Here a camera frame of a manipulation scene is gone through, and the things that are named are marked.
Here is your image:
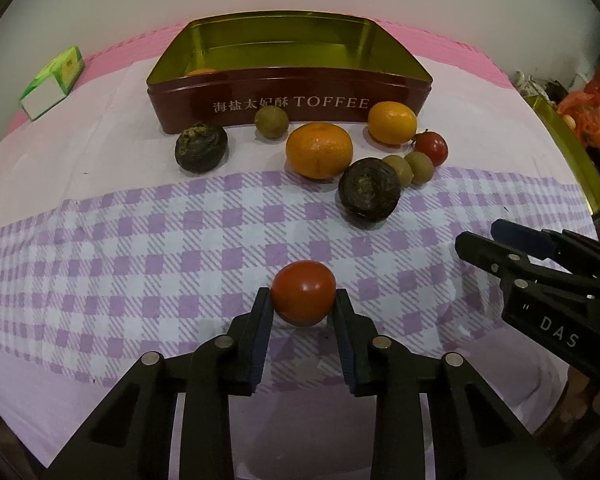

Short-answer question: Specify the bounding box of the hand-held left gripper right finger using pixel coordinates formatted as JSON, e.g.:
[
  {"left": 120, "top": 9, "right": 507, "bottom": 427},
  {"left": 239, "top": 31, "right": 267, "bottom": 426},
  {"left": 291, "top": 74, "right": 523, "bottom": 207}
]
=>
[{"left": 331, "top": 288, "right": 563, "bottom": 480}]

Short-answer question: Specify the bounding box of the pink and purple checked cloth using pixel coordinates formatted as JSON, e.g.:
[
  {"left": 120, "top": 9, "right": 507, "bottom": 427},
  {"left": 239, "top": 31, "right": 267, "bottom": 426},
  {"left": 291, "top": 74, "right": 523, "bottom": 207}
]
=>
[{"left": 0, "top": 19, "right": 600, "bottom": 468}]

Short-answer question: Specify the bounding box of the large orange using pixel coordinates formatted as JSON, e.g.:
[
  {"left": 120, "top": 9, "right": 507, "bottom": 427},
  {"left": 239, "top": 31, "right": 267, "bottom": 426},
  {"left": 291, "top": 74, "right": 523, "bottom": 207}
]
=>
[{"left": 285, "top": 121, "right": 354, "bottom": 180}]

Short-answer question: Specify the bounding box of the large red tomato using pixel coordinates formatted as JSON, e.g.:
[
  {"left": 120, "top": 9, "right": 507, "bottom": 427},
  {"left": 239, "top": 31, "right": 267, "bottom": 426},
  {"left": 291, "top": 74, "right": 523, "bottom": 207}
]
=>
[{"left": 271, "top": 260, "right": 337, "bottom": 327}]

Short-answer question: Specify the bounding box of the white patterned object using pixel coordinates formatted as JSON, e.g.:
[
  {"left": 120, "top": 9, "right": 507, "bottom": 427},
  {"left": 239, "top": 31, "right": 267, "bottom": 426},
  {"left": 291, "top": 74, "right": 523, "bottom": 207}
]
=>
[{"left": 514, "top": 69, "right": 546, "bottom": 96}]

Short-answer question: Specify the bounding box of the green tissue box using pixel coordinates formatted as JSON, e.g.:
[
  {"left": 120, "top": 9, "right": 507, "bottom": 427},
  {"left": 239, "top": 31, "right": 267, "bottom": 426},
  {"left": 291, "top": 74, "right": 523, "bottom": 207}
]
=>
[{"left": 19, "top": 46, "right": 85, "bottom": 122}]

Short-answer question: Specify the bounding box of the dark red tin box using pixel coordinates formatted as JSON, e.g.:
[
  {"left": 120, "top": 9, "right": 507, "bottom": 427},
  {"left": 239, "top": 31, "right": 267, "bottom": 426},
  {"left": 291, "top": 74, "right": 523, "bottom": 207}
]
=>
[{"left": 146, "top": 16, "right": 434, "bottom": 135}]

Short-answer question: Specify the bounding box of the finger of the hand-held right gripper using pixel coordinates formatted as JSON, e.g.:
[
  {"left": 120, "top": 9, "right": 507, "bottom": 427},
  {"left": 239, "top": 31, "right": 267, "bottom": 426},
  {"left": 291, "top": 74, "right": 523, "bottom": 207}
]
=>
[
  {"left": 455, "top": 231, "right": 600, "bottom": 306},
  {"left": 491, "top": 219, "right": 600, "bottom": 286}
]

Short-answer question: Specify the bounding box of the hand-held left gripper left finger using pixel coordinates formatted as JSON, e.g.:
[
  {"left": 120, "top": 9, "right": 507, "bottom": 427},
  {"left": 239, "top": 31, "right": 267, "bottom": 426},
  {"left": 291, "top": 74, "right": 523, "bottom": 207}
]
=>
[{"left": 45, "top": 287, "right": 273, "bottom": 480}]

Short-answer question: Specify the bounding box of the small red tomato with stem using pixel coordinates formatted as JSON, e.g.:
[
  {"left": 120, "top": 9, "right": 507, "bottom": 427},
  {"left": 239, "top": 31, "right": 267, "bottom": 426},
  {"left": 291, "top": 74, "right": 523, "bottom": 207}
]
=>
[{"left": 411, "top": 130, "right": 450, "bottom": 167}]

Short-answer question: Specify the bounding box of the gold tin lid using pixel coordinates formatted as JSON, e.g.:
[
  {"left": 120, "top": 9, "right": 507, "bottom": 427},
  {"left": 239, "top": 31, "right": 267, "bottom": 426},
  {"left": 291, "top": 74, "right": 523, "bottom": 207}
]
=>
[{"left": 525, "top": 94, "right": 600, "bottom": 216}]

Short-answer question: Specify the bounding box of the brown longan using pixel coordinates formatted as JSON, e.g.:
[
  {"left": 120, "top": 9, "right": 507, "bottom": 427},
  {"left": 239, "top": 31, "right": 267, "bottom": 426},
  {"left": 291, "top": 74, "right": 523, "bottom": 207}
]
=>
[
  {"left": 254, "top": 105, "right": 290, "bottom": 139},
  {"left": 381, "top": 155, "right": 415, "bottom": 188},
  {"left": 404, "top": 151, "right": 435, "bottom": 186}
]

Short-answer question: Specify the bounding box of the dark passion fruit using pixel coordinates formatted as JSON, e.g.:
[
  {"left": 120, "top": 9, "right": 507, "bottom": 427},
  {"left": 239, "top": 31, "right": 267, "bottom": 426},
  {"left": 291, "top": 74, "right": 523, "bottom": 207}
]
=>
[
  {"left": 174, "top": 122, "right": 229, "bottom": 173},
  {"left": 337, "top": 157, "right": 402, "bottom": 221}
]

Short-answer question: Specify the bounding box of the person's right hand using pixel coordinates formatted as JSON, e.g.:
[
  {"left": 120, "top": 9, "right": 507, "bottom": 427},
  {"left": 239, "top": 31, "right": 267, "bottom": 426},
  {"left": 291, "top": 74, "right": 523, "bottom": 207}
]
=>
[{"left": 562, "top": 367, "right": 600, "bottom": 418}]

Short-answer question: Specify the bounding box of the orange plastic bag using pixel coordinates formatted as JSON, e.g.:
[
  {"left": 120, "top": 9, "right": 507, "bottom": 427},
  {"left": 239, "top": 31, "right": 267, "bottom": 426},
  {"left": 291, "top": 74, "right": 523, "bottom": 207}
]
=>
[{"left": 555, "top": 87, "right": 600, "bottom": 150}]

